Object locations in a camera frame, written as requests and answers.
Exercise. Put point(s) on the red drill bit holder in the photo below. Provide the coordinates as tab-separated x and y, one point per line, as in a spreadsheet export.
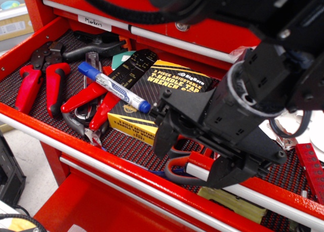
312	168

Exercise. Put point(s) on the red grey scissors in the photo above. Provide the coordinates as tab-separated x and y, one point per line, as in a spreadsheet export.
190	162

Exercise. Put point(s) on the white markers label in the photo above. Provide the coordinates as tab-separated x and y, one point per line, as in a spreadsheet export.
94	22

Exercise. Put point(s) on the silver utility knife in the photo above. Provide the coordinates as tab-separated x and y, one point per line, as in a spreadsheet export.
92	58

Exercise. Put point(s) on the black box on floor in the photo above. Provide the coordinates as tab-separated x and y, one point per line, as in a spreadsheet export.
12	178

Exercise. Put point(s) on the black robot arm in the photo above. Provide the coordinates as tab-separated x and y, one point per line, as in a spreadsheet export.
295	24

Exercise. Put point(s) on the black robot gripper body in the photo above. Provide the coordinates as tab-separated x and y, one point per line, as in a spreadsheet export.
227	118

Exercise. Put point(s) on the clear plastic bag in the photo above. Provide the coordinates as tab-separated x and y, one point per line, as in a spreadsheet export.
239	51

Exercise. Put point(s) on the black yellow wrench tap box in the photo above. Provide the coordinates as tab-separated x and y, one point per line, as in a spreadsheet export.
126	119

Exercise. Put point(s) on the silver drawer lock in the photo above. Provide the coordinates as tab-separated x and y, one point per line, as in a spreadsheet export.
182	27

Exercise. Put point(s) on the small open red drawer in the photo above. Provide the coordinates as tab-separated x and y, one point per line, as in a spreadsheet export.
285	191

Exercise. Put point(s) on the red black crimping pliers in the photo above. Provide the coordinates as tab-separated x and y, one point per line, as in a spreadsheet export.
47	65

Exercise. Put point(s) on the green white card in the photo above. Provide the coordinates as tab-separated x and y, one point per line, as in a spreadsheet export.
120	58

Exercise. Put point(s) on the red tool chest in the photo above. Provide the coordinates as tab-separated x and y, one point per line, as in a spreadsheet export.
122	188

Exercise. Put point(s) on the olive green tool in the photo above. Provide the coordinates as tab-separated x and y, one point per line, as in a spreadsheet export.
236	204

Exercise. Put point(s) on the black spring clamp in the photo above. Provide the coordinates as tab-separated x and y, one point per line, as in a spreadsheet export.
106	44

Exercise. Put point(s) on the grey handled small pliers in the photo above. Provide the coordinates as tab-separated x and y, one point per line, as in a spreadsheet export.
80	121

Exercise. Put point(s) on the red handled wire stripper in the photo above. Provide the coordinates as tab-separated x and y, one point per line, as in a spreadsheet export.
124	76

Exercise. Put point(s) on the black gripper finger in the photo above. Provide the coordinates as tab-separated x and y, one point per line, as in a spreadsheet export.
226	172
165	137

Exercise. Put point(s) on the blue whiteboard marker pen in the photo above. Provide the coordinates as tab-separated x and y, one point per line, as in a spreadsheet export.
112	86

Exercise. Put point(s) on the cardboard box on shelf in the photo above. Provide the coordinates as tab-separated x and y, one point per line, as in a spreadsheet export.
16	26

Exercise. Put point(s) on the silver key bunch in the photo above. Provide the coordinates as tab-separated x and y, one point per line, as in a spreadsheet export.
286	144

